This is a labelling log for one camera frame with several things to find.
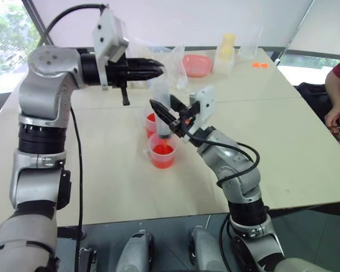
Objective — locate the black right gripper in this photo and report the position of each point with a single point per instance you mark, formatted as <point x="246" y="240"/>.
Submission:
<point x="185" y="123"/>

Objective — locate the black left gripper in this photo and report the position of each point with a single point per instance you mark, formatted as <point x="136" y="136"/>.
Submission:
<point x="116" y="72"/>

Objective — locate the clear plastic syringe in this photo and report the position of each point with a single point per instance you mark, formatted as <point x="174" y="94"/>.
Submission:
<point x="163" y="93"/>

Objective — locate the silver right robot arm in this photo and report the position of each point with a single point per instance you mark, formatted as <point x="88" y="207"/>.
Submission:
<point x="238" y="161"/>

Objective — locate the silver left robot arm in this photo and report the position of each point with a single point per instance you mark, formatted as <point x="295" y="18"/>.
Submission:
<point x="45" y="85"/>

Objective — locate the clear cup with red liquid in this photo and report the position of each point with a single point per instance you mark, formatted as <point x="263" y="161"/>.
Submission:
<point x="162" y="156"/>
<point x="150" y="122"/>

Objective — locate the bystander bare hand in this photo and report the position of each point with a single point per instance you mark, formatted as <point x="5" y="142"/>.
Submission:
<point x="335" y="116"/>

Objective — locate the clear plastic bag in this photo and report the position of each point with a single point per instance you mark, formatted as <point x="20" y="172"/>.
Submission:
<point x="179" y="68"/>
<point x="139" y="48"/>

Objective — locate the pink plastic bowl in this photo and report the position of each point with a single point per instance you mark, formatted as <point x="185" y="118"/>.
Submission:
<point x="197" y="65"/>

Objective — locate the small orange plastic pieces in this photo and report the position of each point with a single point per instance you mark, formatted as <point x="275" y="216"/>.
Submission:
<point x="260" y="65"/>

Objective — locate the clear plastic measuring beaker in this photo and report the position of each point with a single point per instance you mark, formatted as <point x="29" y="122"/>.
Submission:
<point x="250" y="48"/>

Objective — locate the black bag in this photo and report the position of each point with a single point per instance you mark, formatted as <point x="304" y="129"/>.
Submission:
<point x="311" y="99"/>

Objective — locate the silver rounded robot leg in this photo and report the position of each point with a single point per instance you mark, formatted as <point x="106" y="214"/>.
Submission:
<point x="207" y="249"/>
<point x="137" y="252"/>

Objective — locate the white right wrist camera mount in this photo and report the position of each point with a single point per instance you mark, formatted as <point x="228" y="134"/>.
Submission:
<point x="207" y="102"/>

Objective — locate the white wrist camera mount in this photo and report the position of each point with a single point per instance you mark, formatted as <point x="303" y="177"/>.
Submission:
<point x="207" y="102"/>
<point x="107" y="34"/>

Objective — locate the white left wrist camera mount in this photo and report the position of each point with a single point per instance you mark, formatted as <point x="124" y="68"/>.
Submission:
<point x="107" y="34"/>

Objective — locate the black metal bracket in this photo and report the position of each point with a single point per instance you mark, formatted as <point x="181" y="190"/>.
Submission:
<point x="87" y="260"/>

